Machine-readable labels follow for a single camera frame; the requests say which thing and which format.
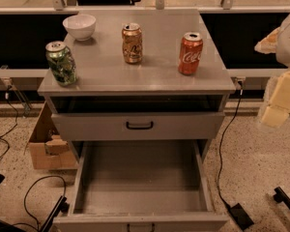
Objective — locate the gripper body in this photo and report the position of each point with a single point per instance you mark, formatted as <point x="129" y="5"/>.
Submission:
<point x="277" y="109"/>

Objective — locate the grey drawer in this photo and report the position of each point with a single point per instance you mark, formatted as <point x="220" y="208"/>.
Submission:
<point x="141" y="186"/>
<point x="138" y="126"/>

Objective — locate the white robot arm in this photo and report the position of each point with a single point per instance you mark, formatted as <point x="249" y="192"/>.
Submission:
<point x="277" y="42"/>

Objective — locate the grey drawer cabinet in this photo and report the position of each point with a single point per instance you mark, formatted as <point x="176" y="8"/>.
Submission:
<point x="107" y="84"/>

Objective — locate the grey top drawer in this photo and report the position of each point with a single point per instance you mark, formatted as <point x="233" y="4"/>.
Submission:
<point x="138" y="126"/>

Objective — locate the red Coca-Cola can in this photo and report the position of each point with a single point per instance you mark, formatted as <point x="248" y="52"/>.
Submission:
<point x="190" y="53"/>

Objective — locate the black stand leg right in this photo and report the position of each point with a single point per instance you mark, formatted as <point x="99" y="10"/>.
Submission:
<point x="281" y="197"/>

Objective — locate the black stand leg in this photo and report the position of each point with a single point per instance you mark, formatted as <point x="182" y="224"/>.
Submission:
<point x="281" y="197"/>
<point x="60" y="207"/>

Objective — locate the black power adapter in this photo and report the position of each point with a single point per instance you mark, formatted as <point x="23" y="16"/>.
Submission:
<point x="240" y="216"/>

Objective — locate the gold soda can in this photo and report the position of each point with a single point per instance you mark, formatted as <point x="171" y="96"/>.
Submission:
<point x="132" y="43"/>

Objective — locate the white ceramic bowl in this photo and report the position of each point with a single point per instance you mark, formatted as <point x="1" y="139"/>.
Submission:
<point x="80" y="26"/>

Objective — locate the green soda can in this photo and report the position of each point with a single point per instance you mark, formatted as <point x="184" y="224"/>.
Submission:
<point x="61" y="63"/>

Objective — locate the brown cardboard box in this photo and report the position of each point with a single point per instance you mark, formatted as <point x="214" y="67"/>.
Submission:
<point x="47" y="149"/>

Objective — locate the black stand leg left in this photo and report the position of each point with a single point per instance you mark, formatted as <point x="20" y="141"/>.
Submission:
<point x="60" y="207"/>

